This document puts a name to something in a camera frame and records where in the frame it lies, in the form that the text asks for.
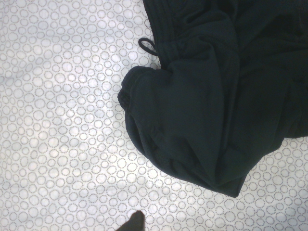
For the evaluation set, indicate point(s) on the dark navy fabric garment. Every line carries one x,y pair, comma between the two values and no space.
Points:
204,108

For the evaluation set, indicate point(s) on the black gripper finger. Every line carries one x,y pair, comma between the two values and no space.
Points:
136,222

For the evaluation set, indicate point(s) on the white dotted-circle bed sheet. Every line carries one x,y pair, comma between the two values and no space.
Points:
60,115

